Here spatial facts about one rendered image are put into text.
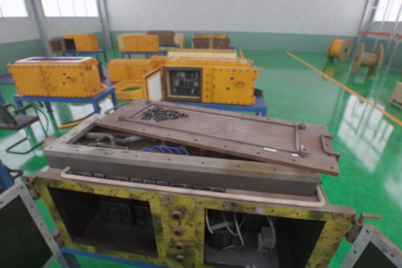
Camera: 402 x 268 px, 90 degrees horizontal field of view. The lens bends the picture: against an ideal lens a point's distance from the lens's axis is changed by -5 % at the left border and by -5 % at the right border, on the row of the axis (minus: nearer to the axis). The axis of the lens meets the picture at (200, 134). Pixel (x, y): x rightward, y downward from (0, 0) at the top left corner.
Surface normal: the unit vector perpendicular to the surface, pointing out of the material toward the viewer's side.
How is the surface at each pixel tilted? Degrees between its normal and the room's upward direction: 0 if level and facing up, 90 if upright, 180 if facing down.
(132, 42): 90
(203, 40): 90
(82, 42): 90
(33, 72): 90
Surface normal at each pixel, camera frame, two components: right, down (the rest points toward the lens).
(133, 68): -0.11, 0.47
